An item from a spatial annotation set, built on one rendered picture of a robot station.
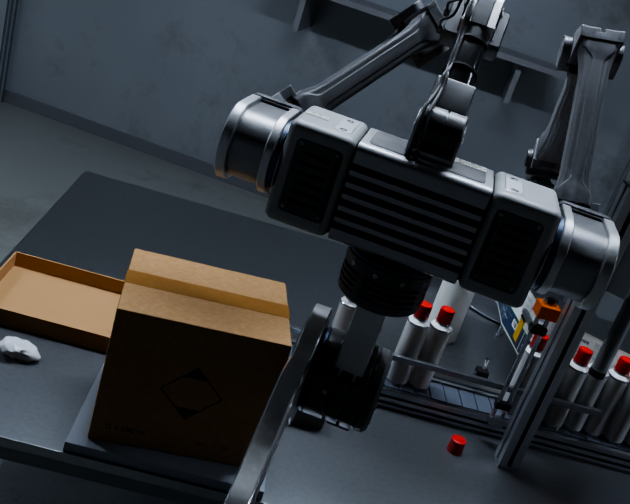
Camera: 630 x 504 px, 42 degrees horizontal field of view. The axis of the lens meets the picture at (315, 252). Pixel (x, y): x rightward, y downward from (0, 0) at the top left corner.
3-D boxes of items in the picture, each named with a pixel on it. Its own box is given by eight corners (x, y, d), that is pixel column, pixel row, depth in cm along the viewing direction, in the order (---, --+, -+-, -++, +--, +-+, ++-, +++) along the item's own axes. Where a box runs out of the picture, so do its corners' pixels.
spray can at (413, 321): (405, 376, 192) (435, 301, 184) (407, 388, 187) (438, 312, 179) (384, 370, 191) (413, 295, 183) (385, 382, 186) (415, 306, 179)
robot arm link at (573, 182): (578, 2, 143) (637, 11, 142) (563, 40, 157) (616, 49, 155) (531, 243, 134) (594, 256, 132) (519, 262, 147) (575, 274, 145)
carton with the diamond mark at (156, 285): (251, 394, 172) (286, 282, 162) (252, 469, 150) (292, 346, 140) (107, 364, 166) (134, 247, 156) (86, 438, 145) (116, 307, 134)
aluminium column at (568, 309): (512, 459, 183) (645, 186, 157) (516, 472, 179) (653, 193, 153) (493, 454, 182) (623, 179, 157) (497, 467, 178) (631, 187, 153)
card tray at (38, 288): (136, 299, 197) (140, 285, 196) (109, 354, 173) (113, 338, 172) (13, 265, 194) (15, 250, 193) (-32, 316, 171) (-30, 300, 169)
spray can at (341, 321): (341, 359, 190) (369, 282, 182) (341, 371, 185) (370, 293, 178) (319, 353, 190) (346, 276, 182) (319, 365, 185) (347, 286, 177)
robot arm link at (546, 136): (562, 51, 150) (622, 62, 149) (566, 27, 153) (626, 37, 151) (519, 172, 189) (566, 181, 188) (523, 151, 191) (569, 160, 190)
